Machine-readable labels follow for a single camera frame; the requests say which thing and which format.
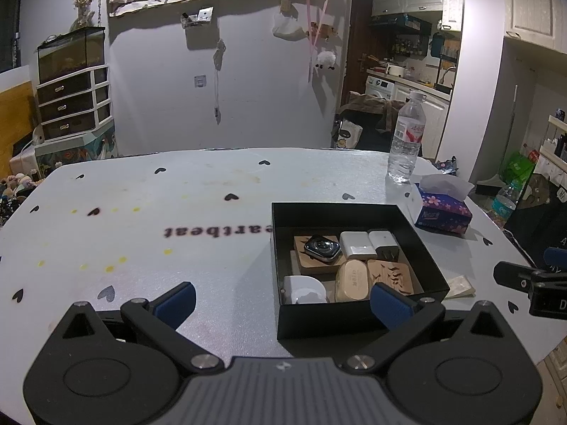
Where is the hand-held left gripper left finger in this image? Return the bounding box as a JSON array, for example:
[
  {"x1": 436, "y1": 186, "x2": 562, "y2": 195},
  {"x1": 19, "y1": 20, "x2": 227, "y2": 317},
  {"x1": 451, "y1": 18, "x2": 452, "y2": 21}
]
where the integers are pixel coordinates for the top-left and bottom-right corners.
[{"x1": 57, "y1": 282, "x2": 222, "y2": 373}]

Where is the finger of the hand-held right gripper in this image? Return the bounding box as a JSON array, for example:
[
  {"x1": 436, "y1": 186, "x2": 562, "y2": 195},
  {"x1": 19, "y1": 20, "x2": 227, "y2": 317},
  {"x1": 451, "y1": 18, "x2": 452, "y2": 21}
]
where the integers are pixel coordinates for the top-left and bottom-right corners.
[
  {"x1": 544, "y1": 248, "x2": 567, "y2": 272},
  {"x1": 493, "y1": 260, "x2": 539, "y2": 293}
]

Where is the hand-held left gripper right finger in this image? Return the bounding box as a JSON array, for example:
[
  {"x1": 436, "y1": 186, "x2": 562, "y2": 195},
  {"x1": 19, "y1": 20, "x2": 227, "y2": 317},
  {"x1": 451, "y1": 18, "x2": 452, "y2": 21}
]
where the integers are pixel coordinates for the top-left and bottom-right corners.
[{"x1": 343, "y1": 282, "x2": 510, "y2": 373}]

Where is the carved wooden block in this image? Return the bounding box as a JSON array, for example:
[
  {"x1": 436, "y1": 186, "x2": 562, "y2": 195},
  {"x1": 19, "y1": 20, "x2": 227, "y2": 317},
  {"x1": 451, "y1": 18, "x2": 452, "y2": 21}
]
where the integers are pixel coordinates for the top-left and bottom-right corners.
[
  {"x1": 290, "y1": 234, "x2": 343, "y2": 276},
  {"x1": 367, "y1": 259, "x2": 416, "y2": 297}
]

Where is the beige earbuds case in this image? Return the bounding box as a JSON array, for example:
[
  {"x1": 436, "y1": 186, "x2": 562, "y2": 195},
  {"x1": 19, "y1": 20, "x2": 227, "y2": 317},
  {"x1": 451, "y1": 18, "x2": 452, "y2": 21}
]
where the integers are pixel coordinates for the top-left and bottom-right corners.
[{"x1": 335, "y1": 259, "x2": 370, "y2": 302}]

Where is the white plug charger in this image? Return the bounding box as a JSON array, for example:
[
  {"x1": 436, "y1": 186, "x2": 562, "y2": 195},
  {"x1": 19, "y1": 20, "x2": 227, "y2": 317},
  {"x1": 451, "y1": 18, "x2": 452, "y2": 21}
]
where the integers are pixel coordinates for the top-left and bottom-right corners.
[{"x1": 369, "y1": 229, "x2": 400, "y2": 261}]

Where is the white square charger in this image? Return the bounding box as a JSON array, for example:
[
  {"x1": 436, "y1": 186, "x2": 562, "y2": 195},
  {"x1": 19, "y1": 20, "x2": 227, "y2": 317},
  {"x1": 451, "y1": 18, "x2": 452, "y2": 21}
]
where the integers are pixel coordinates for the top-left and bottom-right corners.
[{"x1": 340, "y1": 230, "x2": 377, "y2": 260}]

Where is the black box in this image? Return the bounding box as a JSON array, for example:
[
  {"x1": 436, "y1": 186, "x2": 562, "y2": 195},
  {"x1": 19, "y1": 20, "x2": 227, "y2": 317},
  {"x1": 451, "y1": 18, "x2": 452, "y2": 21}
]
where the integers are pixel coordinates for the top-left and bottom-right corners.
[{"x1": 271, "y1": 202, "x2": 451, "y2": 341}]

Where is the white round knob object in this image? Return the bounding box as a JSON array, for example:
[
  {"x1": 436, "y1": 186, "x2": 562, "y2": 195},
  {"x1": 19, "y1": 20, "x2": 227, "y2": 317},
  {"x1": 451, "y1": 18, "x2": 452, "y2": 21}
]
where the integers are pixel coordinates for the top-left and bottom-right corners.
[{"x1": 282, "y1": 274, "x2": 329, "y2": 305}]

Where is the dark smartwatch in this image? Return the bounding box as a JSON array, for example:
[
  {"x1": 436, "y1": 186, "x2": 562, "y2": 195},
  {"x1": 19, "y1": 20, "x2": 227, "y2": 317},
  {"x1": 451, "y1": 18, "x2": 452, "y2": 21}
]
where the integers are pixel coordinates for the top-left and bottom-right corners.
[{"x1": 303, "y1": 234, "x2": 343, "y2": 261}]

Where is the small green-label water bottle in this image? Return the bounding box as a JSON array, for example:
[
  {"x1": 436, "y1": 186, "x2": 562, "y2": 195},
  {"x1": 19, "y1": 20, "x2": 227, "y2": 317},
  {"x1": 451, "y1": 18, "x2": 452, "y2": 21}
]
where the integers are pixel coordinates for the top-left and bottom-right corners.
[{"x1": 489, "y1": 181, "x2": 523, "y2": 226}]

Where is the blue floral tissue pack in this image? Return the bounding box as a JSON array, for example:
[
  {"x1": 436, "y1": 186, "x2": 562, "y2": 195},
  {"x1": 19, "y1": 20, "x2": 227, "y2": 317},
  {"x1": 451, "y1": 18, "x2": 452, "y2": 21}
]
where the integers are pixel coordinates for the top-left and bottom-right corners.
[{"x1": 412, "y1": 175, "x2": 475, "y2": 235}]

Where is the green plastic bag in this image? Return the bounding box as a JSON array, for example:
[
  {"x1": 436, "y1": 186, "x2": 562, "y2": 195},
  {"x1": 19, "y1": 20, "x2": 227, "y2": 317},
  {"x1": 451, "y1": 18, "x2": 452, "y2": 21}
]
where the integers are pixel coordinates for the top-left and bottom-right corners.
[{"x1": 500, "y1": 151, "x2": 537, "y2": 182}]

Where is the clear water bottle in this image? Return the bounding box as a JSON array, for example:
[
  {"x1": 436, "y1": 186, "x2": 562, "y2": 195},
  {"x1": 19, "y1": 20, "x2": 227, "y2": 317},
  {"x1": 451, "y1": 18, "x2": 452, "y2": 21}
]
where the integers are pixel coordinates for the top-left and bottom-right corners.
[{"x1": 387, "y1": 89, "x2": 427, "y2": 183}]

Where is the white cartoon tote bag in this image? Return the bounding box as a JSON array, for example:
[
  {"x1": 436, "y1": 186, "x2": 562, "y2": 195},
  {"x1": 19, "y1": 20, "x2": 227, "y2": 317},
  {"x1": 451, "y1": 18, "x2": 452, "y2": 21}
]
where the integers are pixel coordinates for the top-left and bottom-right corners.
[{"x1": 332, "y1": 119, "x2": 364, "y2": 149}]

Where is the painted cabinet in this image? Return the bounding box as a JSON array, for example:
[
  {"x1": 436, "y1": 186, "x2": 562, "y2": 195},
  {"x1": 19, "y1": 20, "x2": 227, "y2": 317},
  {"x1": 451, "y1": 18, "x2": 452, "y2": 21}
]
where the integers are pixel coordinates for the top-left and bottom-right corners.
[{"x1": 34, "y1": 121, "x2": 118, "y2": 171}]

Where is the chair with brown jacket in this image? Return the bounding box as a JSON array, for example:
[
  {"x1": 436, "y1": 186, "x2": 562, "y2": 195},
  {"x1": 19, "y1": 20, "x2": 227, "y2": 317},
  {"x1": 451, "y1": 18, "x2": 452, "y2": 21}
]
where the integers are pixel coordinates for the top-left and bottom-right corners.
[{"x1": 337, "y1": 93, "x2": 404, "y2": 151}]

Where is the pile of plush toys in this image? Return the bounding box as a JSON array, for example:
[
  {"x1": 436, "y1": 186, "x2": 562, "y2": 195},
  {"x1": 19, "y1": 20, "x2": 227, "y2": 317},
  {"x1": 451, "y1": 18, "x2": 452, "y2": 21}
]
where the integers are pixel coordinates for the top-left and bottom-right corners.
[{"x1": 0, "y1": 170, "x2": 49, "y2": 213}]

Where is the white cloth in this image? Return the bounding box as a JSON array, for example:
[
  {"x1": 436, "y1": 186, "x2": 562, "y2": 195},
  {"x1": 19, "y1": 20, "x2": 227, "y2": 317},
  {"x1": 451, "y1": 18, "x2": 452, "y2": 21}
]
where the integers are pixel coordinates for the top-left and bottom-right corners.
[{"x1": 10, "y1": 142, "x2": 38, "y2": 173}]

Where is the white washing machine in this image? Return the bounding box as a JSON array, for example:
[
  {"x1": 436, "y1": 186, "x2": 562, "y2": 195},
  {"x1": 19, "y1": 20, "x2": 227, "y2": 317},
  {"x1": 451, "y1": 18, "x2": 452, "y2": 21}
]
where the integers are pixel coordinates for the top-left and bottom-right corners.
[{"x1": 365, "y1": 75, "x2": 397, "y2": 100}]

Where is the white drawer cabinet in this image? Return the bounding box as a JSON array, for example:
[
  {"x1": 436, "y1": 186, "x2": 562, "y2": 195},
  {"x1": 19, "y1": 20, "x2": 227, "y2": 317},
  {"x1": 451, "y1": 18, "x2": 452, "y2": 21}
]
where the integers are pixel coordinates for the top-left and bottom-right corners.
[{"x1": 35, "y1": 64, "x2": 113, "y2": 140}]

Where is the glass fish tank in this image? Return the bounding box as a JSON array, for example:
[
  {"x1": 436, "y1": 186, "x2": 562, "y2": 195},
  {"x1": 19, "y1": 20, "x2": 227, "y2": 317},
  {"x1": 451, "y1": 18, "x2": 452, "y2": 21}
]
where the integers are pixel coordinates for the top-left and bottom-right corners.
[{"x1": 37, "y1": 27, "x2": 106, "y2": 84}]

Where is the pink ribbon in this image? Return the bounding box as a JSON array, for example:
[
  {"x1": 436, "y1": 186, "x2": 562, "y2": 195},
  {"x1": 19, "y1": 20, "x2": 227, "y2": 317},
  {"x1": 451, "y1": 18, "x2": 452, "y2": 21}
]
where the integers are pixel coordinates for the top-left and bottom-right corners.
[{"x1": 305, "y1": 0, "x2": 331, "y2": 81}]

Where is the white hanging bag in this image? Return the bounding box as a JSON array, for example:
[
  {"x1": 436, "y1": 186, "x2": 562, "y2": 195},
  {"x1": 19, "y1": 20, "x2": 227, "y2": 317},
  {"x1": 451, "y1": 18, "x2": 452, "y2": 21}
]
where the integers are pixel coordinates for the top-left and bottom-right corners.
[{"x1": 271, "y1": 0, "x2": 306, "y2": 40}]

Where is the dried flower bouquet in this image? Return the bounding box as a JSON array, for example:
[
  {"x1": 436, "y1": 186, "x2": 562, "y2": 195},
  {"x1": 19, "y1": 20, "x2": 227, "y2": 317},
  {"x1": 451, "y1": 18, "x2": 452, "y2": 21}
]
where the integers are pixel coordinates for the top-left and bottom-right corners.
[{"x1": 73, "y1": 0, "x2": 98, "y2": 32}]

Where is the hanging cord charm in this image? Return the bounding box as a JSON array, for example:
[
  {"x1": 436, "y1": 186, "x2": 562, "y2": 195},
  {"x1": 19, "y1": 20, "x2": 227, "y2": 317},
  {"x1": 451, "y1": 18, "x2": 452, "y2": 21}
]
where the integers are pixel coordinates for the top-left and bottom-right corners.
[{"x1": 213, "y1": 39, "x2": 226, "y2": 122}]

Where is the clear wall shelf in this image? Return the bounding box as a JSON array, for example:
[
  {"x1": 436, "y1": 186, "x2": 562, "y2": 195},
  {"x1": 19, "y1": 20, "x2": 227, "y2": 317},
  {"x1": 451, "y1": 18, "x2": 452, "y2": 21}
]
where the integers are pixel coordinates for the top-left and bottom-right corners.
[{"x1": 180, "y1": 6, "x2": 214, "y2": 28}]

